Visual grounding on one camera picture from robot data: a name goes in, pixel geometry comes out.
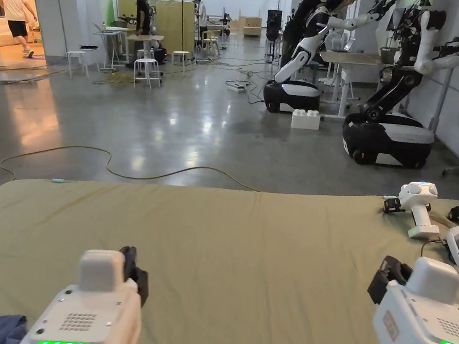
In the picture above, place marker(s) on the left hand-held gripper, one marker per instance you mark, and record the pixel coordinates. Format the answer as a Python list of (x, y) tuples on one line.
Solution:
[(72, 322)]

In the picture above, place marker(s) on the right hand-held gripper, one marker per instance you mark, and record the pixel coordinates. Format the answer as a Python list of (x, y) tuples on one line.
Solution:
[(420, 316)]

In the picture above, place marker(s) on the bed with beige sheet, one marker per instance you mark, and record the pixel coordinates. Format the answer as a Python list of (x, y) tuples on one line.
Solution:
[(239, 253)]

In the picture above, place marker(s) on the white and black wheeled robot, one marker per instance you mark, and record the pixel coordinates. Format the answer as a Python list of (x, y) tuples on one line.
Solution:
[(294, 90), (387, 137)]

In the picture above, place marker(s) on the white plastic block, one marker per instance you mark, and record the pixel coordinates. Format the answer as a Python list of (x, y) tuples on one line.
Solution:
[(305, 120)]

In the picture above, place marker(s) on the wooden top desk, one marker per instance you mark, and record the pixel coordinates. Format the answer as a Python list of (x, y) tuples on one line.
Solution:
[(351, 59)]

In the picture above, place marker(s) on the white power strip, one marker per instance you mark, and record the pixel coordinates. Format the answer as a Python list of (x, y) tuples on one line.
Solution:
[(235, 87)]

